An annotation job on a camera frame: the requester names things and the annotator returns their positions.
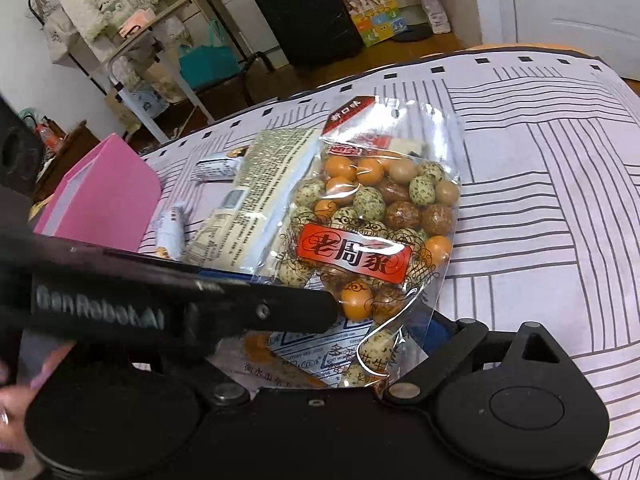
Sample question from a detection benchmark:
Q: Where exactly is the metal clothes rack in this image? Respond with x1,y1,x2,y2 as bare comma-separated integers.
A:
29,0,275,143

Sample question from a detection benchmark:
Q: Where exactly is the wooden cabinet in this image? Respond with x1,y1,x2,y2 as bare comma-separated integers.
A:
33,119,102,202

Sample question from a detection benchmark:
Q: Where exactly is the colourful cartoon box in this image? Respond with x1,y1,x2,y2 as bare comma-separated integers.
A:
349,0,410,47

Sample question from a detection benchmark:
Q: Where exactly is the black suitcase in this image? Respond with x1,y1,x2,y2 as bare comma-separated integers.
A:
251,0,365,69

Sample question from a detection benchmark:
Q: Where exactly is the clear bag of coated peanuts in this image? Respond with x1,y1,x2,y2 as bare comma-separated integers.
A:
217,322,401,391
250,94,462,361

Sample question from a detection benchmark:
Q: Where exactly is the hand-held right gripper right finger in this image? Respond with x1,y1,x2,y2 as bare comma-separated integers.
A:
382,311,569,405

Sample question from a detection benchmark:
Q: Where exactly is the teal tote bag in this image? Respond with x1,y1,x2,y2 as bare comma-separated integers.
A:
176,19,242,89

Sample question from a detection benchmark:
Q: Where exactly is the small white wrapped snack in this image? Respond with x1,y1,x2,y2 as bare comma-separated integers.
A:
151,201,189,262
192,146,252,184

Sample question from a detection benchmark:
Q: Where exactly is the black round disc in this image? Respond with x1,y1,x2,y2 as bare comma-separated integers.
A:
391,25,432,44

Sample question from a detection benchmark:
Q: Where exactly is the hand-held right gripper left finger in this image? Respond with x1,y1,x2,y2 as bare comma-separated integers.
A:
149,361,252,408

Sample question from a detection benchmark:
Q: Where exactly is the white printed shopping bag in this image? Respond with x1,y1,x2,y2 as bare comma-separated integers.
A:
124,81,170,122

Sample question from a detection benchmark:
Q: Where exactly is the white paper bag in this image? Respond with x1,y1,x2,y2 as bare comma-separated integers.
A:
413,0,452,34

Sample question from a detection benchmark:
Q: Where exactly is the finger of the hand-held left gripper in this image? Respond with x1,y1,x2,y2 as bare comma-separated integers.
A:
184,284,342,345
192,266,283,291

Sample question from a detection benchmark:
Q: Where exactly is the person's left hand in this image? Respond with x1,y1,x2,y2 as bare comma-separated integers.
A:
0,341,77,455

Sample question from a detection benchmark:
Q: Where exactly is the pink cardboard box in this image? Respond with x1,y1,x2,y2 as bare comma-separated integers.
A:
32,132,164,254

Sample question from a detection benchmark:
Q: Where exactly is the black and cream snack packet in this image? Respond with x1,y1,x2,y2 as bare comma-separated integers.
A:
184,126,327,272

